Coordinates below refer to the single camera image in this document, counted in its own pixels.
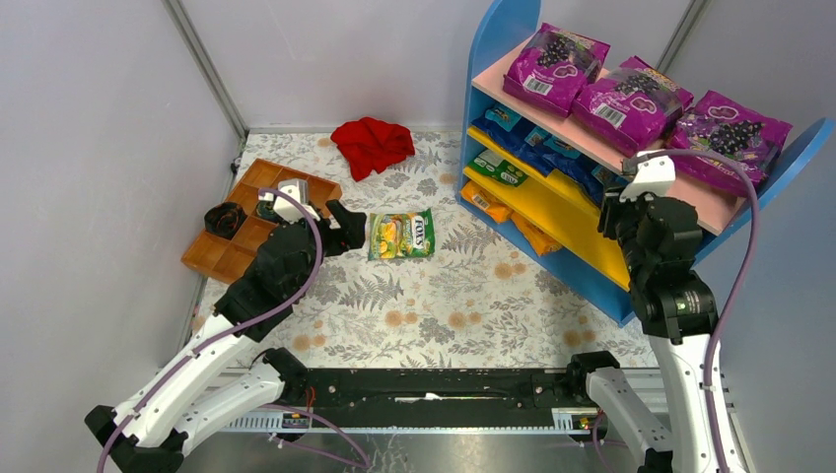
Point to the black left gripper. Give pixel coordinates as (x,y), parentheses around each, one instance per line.
(327,234)

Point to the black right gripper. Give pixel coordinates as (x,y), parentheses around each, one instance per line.
(613,220)

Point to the green white Fox's candy bag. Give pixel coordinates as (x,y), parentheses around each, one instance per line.
(398,236)

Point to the orange mango candy bag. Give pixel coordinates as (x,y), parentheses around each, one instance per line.
(540,242)
(486,202)

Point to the blue candy bag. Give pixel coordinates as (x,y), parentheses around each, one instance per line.
(547,153)
(509,131)

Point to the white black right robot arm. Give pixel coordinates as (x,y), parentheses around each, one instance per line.
(679,321)

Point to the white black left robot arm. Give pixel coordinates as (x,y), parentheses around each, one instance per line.
(156,428)

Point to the purple grape candy bag right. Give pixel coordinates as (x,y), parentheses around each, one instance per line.
(718,124)

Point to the purple grape candy bag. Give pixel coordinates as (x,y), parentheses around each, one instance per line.
(718,124)
(553,68)
(632,106)

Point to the purple grape candy bag middle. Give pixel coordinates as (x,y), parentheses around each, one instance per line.
(632,106)

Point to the blue yellow pink shelf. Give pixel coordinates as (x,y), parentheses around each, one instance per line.
(589,264)

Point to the blue candy bag on shelf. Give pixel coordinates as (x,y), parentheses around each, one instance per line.
(509,131)

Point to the purple grape candy bag left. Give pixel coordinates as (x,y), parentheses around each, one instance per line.
(553,68)

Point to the red cloth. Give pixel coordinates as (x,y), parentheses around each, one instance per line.
(369,144)

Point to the dark round object in tray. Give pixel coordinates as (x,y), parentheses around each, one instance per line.
(264,211)

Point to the floral table mat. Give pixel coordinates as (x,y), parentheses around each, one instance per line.
(476,302)

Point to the orange wooden divided tray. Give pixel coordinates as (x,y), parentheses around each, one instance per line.
(225,259)

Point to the black round object on tray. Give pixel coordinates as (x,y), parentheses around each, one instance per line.
(224,220)

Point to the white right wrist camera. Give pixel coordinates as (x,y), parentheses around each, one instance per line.
(650,172)

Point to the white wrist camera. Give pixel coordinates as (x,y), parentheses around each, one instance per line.
(291,201)
(650,172)

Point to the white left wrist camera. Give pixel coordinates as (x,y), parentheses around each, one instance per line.
(291,201)

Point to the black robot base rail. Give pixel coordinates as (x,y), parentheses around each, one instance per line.
(436,399)

